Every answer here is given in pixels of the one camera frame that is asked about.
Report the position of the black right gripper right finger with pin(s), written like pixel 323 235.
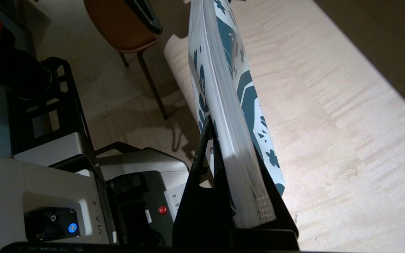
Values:
pixel 283 218

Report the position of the white floral zipper pouch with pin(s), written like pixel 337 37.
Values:
pixel 220 88

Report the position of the white box blue button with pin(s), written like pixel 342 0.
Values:
pixel 5 182

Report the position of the grey robot base red button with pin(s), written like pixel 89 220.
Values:
pixel 142 165

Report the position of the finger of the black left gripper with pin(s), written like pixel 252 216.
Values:
pixel 146 17

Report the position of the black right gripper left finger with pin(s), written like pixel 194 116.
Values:
pixel 202 203

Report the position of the black perforated metal frame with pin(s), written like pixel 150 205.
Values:
pixel 72 102

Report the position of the brown pink chair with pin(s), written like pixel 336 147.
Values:
pixel 118 24

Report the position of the light wooden desk with hutch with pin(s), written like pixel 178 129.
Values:
pixel 329 123

